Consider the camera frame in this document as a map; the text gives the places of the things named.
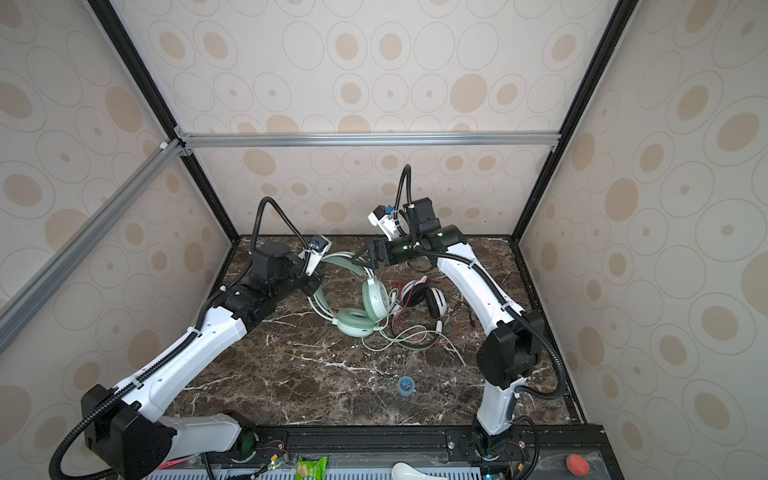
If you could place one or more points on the diagonal aluminium rail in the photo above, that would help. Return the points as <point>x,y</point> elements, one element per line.
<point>37,292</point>

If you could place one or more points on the black vertical frame post left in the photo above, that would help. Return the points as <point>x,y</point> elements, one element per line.
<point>108,18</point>

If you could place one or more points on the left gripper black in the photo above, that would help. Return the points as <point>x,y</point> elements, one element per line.
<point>313,287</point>

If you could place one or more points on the red round button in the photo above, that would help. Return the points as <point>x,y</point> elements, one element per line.
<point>577,465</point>

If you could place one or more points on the white spoon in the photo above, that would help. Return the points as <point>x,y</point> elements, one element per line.
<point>404,471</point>

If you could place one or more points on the green snack packet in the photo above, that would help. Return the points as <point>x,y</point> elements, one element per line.
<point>311,469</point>

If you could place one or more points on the black vertical frame post right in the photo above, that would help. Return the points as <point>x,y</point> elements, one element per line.
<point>605,49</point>

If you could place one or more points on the black vertical frame post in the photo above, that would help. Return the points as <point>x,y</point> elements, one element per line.
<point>108,18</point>
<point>605,49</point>

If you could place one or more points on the horizontal aluminium rail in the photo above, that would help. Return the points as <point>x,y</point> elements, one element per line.
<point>375,139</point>

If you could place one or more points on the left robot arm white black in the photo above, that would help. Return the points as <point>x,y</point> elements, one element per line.
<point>125,425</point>

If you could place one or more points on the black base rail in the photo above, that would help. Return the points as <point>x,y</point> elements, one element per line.
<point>360,452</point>

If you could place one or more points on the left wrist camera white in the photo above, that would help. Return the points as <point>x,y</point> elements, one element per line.
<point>317,248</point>

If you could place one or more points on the white black red headphones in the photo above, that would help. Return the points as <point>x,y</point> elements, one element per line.
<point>424,290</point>

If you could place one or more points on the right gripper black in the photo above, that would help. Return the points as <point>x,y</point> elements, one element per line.
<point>372,248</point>

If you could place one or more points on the mint green headphones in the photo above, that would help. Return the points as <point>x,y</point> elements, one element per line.
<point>362,312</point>

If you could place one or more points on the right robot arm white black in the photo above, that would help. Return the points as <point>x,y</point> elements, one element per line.
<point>516,356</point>

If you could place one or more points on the small blue tape roll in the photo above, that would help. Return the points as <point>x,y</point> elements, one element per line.
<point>405,386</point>

